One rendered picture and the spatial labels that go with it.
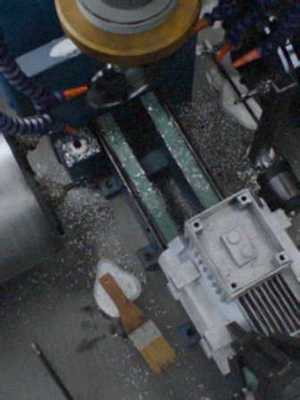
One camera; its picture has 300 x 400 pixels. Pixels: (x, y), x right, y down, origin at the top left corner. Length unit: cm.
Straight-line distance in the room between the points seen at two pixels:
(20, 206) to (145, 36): 30
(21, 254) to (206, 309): 28
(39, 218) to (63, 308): 33
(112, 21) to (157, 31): 6
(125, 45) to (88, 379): 64
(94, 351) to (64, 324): 7
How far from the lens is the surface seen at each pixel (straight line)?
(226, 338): 96
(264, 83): 109
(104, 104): 118
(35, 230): 97
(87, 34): 82
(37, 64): 103
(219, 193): 116
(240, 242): 93
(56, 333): 125
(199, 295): 98
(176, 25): 82
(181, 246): 96
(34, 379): 125
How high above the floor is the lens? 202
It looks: 71 degrees down
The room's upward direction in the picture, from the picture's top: 2 degrees counter-clockwise
